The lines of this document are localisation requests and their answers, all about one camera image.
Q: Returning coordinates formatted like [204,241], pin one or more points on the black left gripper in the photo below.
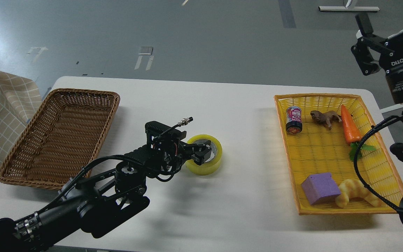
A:
[173,154]

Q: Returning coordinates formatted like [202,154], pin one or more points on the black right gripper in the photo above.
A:
[391,55]

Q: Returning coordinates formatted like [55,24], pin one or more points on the yellow tape roll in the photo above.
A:
[214,161]

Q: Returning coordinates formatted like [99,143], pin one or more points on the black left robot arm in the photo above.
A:
[109,190]

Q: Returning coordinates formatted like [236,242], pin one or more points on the brown toy lion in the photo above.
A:
[325,118]

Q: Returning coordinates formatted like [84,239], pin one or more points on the orange toy carrot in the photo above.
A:
[352,135]

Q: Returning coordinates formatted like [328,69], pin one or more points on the white stand base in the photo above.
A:
[349,6]

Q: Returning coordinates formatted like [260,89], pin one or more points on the small drink can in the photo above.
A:
[294,123]

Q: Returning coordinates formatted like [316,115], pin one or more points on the purple foam block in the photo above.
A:
[320,188]

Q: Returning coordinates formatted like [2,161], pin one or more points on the toy croissant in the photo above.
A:
[351,189]

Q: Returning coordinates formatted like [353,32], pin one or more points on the brown wicker basket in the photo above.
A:
[65,134]

